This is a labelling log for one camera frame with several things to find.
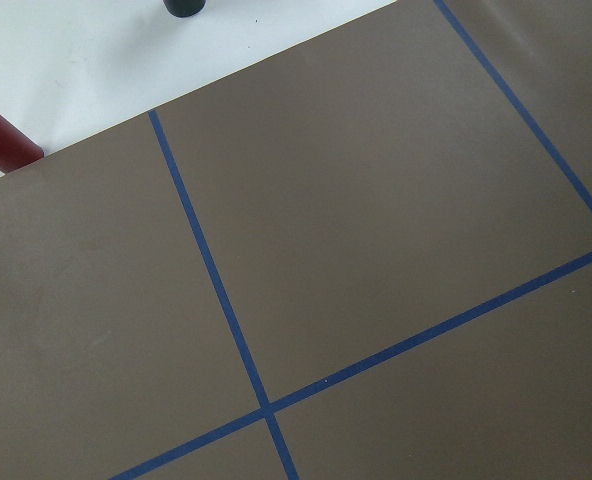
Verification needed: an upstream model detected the brown paper table cover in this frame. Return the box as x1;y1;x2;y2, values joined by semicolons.
0;1;592;479

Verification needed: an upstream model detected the dark red bottle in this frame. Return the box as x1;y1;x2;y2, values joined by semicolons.
0;115;44;174

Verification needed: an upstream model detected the black bottle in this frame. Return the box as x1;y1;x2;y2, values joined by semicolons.
163;0;206;18

